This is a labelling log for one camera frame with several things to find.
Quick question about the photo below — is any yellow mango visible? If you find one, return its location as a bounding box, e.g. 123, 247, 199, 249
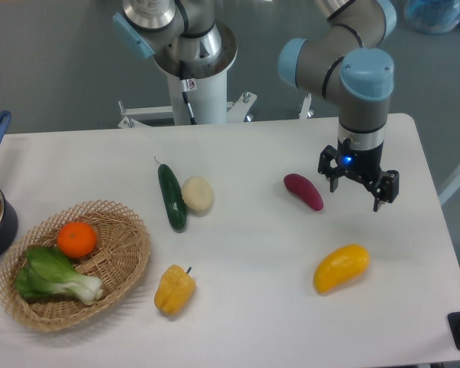
313, 244, 370, 294

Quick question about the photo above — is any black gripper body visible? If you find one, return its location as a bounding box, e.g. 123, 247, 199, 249
329, 143, 383, 189

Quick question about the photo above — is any yellow bell pepper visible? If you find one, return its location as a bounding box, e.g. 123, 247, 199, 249
154, 264, 196, 317

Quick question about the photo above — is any purple sweet potato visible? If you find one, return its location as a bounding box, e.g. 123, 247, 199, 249
283, 173, 324, 212

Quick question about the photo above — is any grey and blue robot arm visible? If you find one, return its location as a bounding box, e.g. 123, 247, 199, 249
112, 1, 399, 206

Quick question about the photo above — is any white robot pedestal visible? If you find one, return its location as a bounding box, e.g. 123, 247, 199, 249
118, 71, 257, 129

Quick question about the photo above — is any woven wicker basket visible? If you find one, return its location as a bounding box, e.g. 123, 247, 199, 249
0, 200, 150, 332

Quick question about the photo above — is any blue plastic bag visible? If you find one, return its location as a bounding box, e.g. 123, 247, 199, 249
403, 1, 460, 35

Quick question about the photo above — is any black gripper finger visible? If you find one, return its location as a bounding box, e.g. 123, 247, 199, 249
373, 170, 399, 212
317, 145, 343, 192

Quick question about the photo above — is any green cucumber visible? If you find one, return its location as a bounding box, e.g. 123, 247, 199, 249
154, 158, 187, 232

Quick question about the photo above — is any pale round potato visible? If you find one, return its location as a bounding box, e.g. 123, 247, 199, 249
181, 176, 214, 212

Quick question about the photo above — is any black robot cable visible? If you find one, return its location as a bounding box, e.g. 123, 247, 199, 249
178, 60, 198, 126

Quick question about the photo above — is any orange tangerine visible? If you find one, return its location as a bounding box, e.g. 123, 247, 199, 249
57, 222, 97, 258

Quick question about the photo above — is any green bok choy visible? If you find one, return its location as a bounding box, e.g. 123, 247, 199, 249
15, 246, 104, 305

